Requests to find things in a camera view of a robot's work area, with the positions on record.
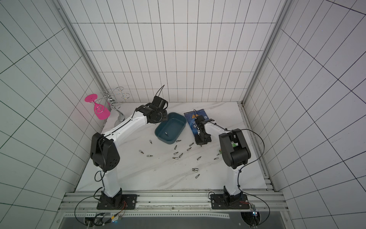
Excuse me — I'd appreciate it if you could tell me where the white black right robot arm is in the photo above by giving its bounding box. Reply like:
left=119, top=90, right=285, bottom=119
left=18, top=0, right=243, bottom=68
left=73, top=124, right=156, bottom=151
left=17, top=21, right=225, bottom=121
left=194, top=115, right=251, bottom=208

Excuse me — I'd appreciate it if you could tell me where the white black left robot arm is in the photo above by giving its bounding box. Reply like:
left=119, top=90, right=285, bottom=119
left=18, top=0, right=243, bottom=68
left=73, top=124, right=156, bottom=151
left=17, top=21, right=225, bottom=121
left=91, top=95, right=168, bottom=209

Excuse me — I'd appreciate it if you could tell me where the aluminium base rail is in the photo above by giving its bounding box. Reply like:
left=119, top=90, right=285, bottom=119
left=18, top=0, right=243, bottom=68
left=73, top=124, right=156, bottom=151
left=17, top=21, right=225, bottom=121
left=58, top=189, right=289, bottom=220

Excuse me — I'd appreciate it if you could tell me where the teal plastic storage box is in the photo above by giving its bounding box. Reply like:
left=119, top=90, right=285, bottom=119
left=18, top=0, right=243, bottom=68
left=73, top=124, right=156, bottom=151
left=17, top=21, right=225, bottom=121
left=154, top=112, right=186, bottom=145

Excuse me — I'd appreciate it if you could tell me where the blue Doritos chip bag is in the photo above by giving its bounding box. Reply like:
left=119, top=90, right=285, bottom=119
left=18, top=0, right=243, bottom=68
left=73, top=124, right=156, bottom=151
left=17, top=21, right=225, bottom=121
left=184, top=109, right=208, bottom=136

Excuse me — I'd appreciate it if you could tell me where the chrome lamp with pink shades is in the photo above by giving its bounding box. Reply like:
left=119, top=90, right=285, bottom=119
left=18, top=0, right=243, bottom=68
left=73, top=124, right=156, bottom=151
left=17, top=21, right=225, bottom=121
left=84, top=86, right=131, bottom=127

